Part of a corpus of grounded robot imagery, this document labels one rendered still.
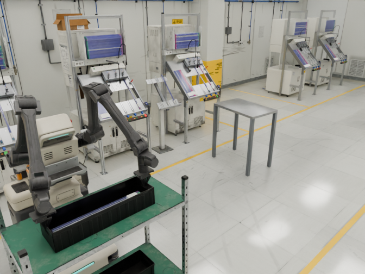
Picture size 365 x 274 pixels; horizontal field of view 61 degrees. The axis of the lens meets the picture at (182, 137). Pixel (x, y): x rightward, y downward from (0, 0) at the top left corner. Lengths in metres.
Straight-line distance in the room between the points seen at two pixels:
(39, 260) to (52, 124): 0.78
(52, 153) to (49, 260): 0.71
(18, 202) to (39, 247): 0.80
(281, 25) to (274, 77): 1.18
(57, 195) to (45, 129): 0.47
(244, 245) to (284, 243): 0.37
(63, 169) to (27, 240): 0.54
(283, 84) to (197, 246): 5.54
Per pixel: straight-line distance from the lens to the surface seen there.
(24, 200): 2.43
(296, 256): 3.02
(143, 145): 1.68
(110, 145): 4.42
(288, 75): 7.70
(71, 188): 2.21
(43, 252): 1.64
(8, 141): 3.59
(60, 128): 1.97
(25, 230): 1.81
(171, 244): 2.97
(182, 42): 5.03
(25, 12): 5.47
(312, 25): 9.01
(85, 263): 2.53
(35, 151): 1.52
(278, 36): 7.77
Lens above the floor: 1.99
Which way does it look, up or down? 23 degrees down
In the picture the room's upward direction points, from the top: straight up
